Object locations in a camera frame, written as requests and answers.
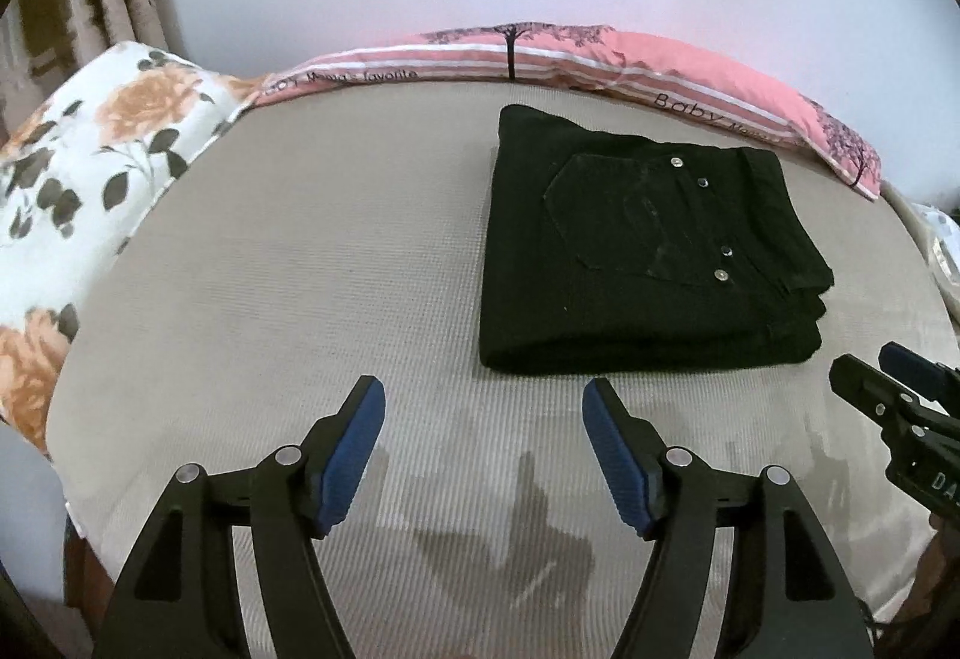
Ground white floral pillow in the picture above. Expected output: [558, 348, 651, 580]
[0, 40, 260, 461]

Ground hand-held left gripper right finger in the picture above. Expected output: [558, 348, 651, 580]
[583, 378, 875, 659]

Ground pink tree print pillow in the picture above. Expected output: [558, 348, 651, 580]
[255, 20, 882, 203]

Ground black pants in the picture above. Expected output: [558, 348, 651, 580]
[478, 104, 836, 377]

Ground white dotted satin cloth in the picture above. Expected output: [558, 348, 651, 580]
[911, 201, 960, 315]

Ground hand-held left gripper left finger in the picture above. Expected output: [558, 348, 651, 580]
[94, 374, 387, 659]

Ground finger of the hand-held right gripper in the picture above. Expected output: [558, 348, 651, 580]
[831, 355, 931, 450]
[879, 342, 960, 405]

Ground beige bed mat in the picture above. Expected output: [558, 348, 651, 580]
[45, 82, 960, 659]

